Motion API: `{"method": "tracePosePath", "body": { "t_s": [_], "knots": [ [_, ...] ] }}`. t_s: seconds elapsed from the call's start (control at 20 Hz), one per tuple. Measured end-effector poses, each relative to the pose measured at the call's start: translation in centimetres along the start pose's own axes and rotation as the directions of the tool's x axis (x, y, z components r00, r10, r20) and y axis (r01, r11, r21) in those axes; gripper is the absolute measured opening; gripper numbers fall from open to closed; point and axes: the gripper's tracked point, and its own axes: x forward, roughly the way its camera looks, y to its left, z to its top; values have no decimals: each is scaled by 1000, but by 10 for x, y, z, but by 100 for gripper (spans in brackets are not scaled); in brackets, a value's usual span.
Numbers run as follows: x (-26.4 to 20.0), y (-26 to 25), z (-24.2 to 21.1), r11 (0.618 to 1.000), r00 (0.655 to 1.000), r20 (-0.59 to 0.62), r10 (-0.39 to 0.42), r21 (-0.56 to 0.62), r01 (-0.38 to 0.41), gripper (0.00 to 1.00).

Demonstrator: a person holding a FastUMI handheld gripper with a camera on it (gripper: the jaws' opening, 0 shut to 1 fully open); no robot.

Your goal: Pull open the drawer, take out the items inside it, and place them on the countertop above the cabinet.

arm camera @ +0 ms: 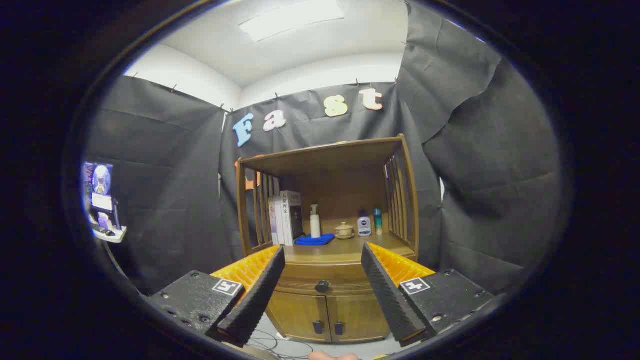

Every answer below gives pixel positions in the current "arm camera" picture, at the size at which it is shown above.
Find computer monitor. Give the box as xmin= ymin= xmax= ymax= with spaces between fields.
xmin=82 ymin=161 xmax=121 ymax=233

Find white shelf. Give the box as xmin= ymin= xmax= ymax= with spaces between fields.
xmin=90 ymin=225 xmax=128 ymax=244

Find ceiling light panel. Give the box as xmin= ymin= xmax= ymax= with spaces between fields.
xmin=239 ymin=0 xmax=346 ymax=43

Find grey portrait cover book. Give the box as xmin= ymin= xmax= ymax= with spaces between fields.
xmin=280 ymin=190 xmax=305 ymax=247

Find wooden cabinet door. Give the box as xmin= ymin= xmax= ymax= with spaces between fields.
xmin=326 ymin=294 xmax=392 ymax=343
xmin=266 ymin=290 xmax=331 ymax=343

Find wooden cabinet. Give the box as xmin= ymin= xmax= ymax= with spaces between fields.
xmin=235 ymin=134 xmax=421 ymax=345

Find black floor cables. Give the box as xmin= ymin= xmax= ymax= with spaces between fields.
xmin=245 ymin=327 xmax=316 ymax=360

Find wooden countertop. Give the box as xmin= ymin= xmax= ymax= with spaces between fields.
xmin=250 ymin=232 xmax=416 ymax=266

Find blue cloth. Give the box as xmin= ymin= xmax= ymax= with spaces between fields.
xmin=295 ymin=233 xmax=336 ymax=246

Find wooden drawer with black knob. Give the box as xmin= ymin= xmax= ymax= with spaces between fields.
xmin=274 ymin=263 xmax=381 ymax=297

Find white and purple book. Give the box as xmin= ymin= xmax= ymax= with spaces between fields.
xmin=268 ymin=197 xmax=279 ymax=246

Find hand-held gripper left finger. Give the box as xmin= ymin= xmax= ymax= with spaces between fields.
xmin=145 ymin=245 xmax=286 ymax=348

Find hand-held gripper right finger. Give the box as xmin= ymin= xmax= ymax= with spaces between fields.
xmin=361 ymin=242 xmax=496 ymax=347

